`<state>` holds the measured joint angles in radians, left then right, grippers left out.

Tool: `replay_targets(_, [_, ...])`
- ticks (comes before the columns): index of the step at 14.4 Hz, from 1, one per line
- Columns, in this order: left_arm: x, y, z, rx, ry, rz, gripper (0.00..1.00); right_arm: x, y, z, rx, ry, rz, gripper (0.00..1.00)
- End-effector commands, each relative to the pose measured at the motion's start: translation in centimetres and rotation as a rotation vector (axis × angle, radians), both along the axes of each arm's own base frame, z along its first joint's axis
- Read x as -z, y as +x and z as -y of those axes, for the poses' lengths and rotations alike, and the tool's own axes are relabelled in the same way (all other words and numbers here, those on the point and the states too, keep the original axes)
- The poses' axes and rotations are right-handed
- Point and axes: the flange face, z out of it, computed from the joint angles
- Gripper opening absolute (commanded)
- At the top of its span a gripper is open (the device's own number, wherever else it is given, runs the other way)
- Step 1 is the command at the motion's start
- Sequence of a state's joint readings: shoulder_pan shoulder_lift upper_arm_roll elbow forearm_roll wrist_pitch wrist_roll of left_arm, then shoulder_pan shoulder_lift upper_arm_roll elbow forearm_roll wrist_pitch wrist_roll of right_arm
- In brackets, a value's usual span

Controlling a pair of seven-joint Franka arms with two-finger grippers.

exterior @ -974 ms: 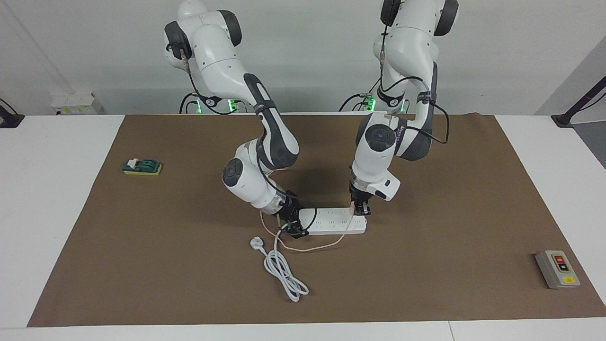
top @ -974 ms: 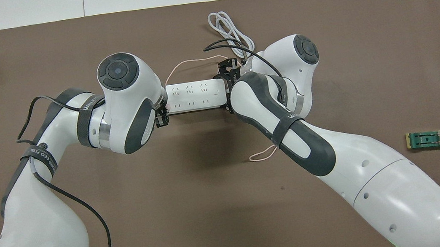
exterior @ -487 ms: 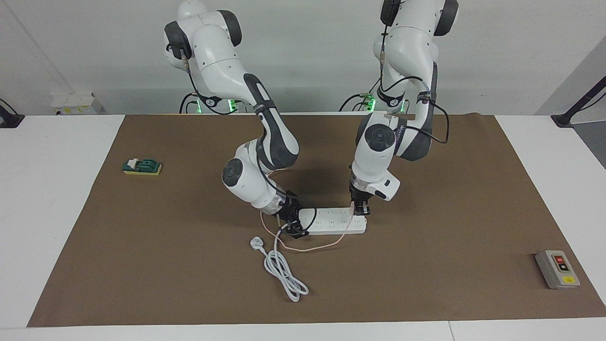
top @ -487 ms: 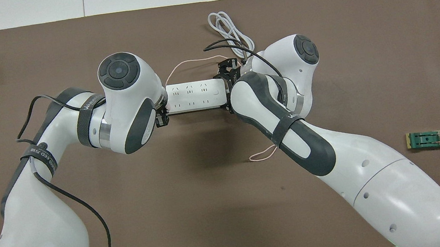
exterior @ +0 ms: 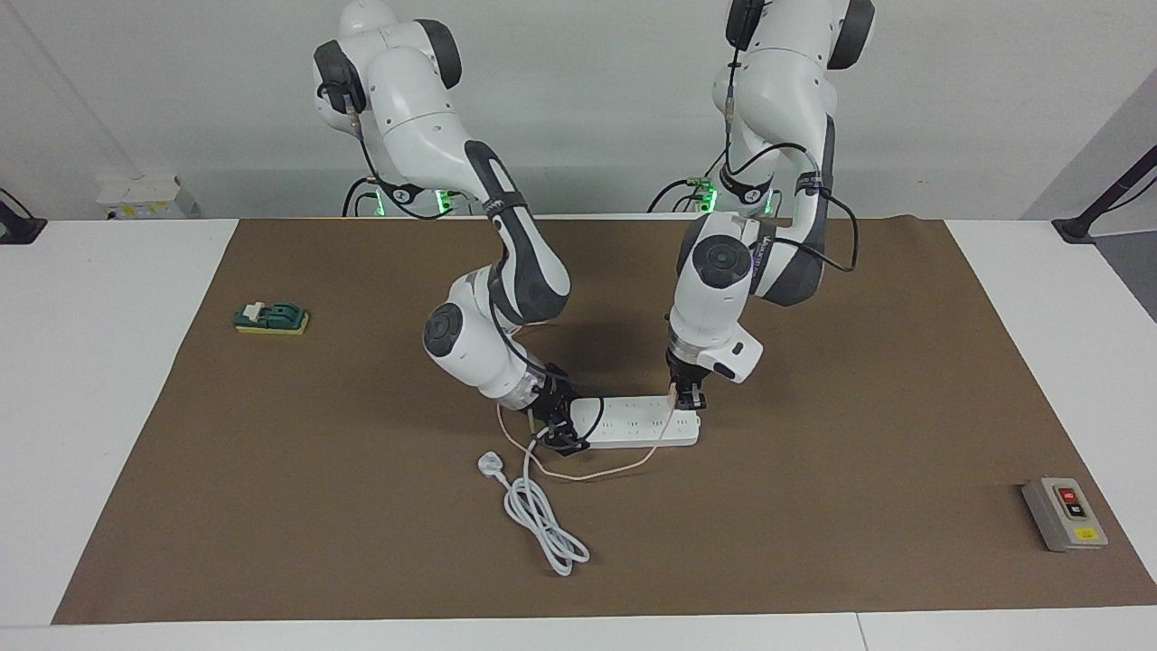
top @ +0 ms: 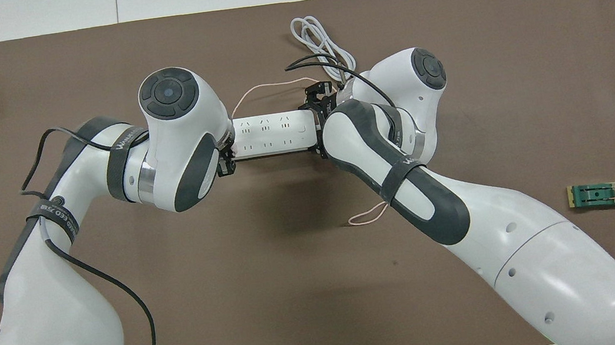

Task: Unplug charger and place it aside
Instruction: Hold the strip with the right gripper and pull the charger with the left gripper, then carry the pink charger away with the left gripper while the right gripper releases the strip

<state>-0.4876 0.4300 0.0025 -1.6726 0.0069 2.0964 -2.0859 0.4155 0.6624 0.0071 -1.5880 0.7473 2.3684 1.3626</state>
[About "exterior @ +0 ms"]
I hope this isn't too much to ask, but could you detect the grey push-button switch box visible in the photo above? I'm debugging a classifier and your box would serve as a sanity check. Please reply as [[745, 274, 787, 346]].
[[1021, 476, 1109, 553]]

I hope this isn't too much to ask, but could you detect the green knife switch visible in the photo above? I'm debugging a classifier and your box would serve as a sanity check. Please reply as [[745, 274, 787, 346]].
[[233, 300, 311, 337]]

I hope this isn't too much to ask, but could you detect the black table clamp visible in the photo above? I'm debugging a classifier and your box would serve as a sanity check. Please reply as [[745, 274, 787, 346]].
[[0, 188, 48, 245]]

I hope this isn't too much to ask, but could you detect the black clamp stand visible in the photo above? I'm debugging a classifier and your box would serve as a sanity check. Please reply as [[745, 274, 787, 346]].
[[1051, 145, 1157, 245]]

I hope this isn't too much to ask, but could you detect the white power strip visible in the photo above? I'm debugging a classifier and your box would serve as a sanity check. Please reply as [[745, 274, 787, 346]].
[[571, 395, 701, 450]]

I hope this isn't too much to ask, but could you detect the black base cable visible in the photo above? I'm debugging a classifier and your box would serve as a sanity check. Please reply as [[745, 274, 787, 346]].
[[647, 178, 701, 214], [342, 176, 381, 218]]

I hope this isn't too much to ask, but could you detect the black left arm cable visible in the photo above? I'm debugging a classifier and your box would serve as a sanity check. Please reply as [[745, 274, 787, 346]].
[[721, 54, 860, 274]]

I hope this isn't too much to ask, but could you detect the brown table mat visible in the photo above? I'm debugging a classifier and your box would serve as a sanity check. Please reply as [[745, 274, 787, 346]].
[[52, 217, 1157, 627]]

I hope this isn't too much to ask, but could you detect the pink charging cable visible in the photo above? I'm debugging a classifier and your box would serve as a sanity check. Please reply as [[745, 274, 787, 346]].
[[497, 318, 677, 482]]

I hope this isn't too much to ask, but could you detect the white box with yellow labels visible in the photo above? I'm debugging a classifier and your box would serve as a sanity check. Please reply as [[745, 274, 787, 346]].
[[98, 175, 198, 221]]

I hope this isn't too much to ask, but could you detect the white power cord with plug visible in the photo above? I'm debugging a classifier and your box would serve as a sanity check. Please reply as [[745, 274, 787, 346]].
[[477, 427, 591, 578]]

